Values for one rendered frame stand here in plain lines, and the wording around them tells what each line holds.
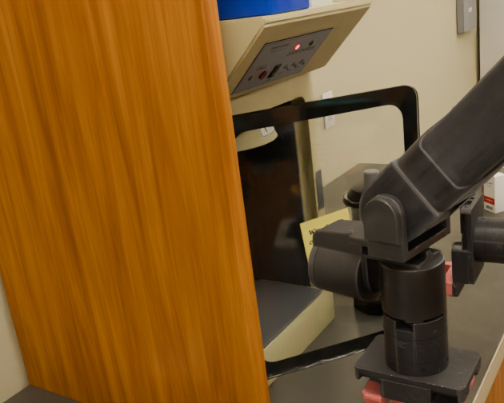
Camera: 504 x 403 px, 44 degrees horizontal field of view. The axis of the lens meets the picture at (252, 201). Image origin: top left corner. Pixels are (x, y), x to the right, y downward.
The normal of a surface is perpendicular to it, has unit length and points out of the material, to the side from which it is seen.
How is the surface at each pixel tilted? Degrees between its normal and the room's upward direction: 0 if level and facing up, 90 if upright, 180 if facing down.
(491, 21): 90
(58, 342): 90
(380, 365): 0
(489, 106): 87
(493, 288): 0
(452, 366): 0
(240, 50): 90
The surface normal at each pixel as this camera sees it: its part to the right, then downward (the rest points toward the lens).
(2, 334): 0.84, 0.07
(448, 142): -0.63, 0.14
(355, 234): -0.11, -0.95
